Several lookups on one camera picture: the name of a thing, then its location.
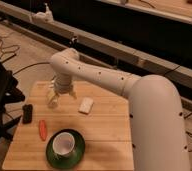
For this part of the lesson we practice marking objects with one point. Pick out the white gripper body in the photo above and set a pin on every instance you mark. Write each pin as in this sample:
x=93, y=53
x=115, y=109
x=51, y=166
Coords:
x=63, y=84

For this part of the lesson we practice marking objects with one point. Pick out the long metal rail beam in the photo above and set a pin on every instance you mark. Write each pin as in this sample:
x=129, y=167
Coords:
x=144, y=41

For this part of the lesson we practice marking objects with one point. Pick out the white rectangular sponge block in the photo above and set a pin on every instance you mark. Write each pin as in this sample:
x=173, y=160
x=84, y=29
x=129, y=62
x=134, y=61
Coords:
x=86, y=105

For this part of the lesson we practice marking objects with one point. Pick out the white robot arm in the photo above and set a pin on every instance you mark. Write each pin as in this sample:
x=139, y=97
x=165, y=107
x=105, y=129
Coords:
x=157, y=121

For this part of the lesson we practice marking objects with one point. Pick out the small white bottle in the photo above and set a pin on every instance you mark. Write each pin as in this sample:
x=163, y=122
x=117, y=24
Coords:
x=49, y=94

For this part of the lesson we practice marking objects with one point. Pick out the white object on rail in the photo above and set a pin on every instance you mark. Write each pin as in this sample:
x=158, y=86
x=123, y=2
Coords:
x=47, y=15

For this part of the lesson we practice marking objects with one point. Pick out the white cup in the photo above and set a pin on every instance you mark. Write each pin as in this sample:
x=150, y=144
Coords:
x=63, y=144

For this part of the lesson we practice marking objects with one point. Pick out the black rectangular object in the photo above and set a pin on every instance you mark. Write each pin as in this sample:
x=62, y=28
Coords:
x=27, y=113

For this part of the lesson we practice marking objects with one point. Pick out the green saucer plate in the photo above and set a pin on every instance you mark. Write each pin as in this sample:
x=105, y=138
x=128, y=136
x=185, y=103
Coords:
x=71, y=161

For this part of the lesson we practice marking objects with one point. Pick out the black chair frame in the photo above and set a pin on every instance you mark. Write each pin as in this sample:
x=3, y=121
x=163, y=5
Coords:
x=0, y=96

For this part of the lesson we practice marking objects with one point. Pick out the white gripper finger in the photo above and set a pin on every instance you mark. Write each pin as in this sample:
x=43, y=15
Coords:
x=54, y=99
x=73, y=94

